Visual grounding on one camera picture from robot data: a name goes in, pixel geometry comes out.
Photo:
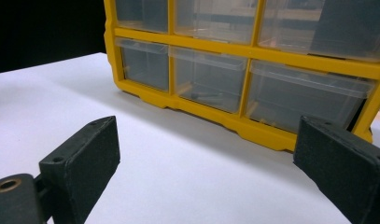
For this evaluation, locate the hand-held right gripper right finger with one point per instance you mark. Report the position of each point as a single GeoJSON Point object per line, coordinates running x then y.
{"type": "Point", "coordinates": [346, 168]}

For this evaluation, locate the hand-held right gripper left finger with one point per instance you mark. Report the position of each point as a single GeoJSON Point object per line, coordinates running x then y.
{"type": "Point", "coordinates": [81, 165]}

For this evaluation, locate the yellow and black organizer cabinet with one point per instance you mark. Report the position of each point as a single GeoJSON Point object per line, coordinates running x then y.
{"type": "Point", "coordinates": [302, 59]}

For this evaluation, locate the clear plastic pull-out drawer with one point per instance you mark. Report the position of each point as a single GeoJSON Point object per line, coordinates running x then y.
{"type": "Point", "coordinates": [215, 74]}

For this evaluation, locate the grid of clear drawers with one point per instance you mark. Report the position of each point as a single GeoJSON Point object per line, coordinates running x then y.
{"type": "Point", "coordinates": [144, 65]}

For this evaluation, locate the dark curtain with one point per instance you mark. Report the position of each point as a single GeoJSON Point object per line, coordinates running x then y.
{"type": "Point", "coordinates": [38, 31]}

